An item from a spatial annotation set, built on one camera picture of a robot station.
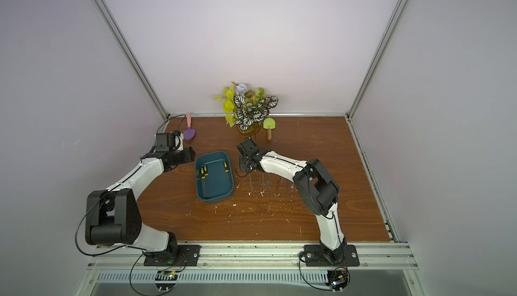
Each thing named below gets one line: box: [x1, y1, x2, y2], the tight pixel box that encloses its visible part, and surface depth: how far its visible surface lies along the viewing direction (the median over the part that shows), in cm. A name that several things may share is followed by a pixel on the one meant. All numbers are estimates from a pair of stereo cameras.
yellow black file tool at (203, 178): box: [199, 166, 206, 198], surface depth 97 cm
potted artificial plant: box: [214, 81, 279, 136], surface depth 94 cm
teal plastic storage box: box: [195, 150, 235, 204], surface depth 97 cm
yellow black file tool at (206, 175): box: [203, 164, 210, 199], surface depth 97 cm
